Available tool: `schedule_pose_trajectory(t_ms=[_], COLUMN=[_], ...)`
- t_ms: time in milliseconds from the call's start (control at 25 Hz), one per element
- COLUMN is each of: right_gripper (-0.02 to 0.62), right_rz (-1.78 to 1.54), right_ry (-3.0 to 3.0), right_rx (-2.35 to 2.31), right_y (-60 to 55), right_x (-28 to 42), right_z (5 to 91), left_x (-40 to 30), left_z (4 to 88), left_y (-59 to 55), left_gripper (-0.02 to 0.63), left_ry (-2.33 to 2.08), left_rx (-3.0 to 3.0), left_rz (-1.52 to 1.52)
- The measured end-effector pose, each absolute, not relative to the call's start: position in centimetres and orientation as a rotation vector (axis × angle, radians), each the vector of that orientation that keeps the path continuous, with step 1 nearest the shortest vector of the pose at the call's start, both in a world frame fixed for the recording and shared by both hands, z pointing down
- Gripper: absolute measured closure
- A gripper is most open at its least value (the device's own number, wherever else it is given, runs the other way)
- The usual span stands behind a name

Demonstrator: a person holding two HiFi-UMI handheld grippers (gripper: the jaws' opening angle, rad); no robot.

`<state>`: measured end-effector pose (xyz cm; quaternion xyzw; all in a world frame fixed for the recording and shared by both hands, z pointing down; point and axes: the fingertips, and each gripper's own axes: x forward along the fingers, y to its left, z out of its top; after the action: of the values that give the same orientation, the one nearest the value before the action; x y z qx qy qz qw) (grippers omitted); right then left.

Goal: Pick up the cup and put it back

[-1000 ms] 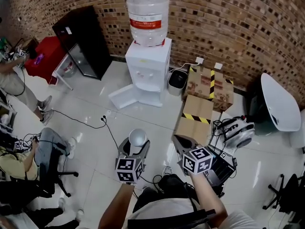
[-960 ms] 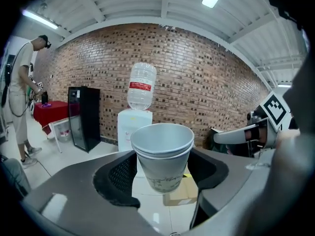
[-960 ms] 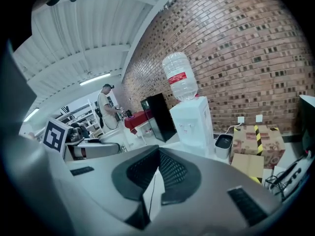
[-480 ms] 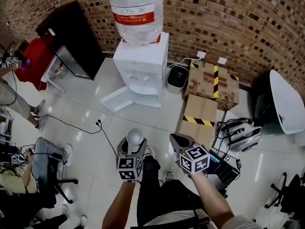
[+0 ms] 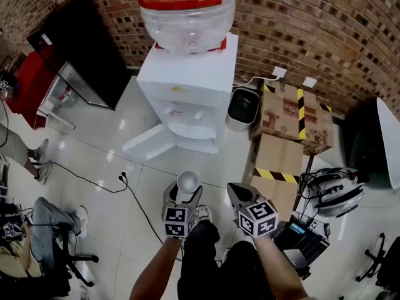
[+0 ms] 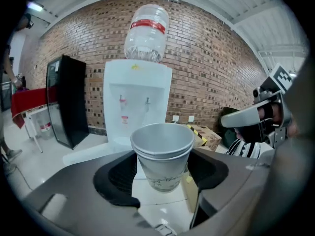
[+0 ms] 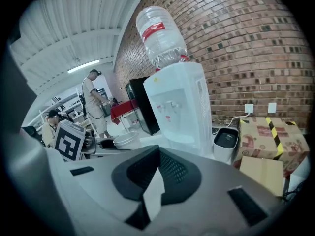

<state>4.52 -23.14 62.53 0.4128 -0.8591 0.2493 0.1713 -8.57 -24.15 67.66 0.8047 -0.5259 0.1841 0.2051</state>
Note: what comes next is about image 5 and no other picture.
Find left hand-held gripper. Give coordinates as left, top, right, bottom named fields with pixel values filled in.
left=161, top=181, right=204, bottom=240

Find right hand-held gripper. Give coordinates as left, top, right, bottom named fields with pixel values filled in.
left=226, top=182, right=279, bottom=239

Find silver-grey cup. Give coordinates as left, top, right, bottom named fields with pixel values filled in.
left=176, top=171, right=201, bottom=195

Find white water dispenser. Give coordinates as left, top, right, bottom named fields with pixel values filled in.
left=121, top=31, right=240, bottom=162

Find person's right forearm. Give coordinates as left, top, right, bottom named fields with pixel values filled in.
left=252, top=234, right=313, bottom=300

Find person's left forearm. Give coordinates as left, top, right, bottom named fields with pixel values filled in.
left=129, top=236, right=186, bottom=300

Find person's white shoe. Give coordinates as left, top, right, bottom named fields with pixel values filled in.
left=196, top=204, right=214, bottom=224

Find plain cardboard box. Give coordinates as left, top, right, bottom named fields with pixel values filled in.
left=249, top=132, right=304, bottom=221

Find white drip tray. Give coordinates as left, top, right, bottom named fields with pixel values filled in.
left=168, top=122, right=216, bottom=140

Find person's black trousers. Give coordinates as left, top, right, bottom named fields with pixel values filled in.
left=177, top=219, right=284, bottom=300

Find black device blue screen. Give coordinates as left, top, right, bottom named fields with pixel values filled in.
left=274, top=214, right=331, bottom=278

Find red-capped dispenser tap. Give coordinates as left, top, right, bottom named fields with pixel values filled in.
left=164, top=106, right=184, bottom=118

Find white trash bin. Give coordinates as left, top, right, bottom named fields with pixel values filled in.
left=225, top=87, right=261, bottom=133

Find printed cardboard box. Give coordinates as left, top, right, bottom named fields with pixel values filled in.
left=252, top=81, right=334, bottom=156

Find white helmet device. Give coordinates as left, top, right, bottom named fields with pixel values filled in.
left=299, top=166, right=366, bottom=219

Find black office chair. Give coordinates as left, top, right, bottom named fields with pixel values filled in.
left=356, top=232, right=400, bottom=296
left=43, top=222, right=100, bottom=289

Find clear barrel with red label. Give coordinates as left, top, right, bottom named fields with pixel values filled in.
left=57, top=85, right=78, bottom=106

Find white shell armchair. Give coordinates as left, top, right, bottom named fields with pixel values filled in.
left=342, top=97, right=400, bottom=191

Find large clear water bottle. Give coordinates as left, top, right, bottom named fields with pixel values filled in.
left=131, top=0, right=238, bottom=55

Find table with red cloth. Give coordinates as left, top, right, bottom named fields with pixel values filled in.
left=5, top=50, right=76, bottom=131

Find black glass-door fridge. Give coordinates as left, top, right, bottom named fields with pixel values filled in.
left=26, top=0, right=133, bottom=111

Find long black cable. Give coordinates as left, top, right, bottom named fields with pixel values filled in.
left=31, top=160, right=184, bottom=262

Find white power cable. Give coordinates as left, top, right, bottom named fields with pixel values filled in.
left=232, top=74, right=281, bottom=90

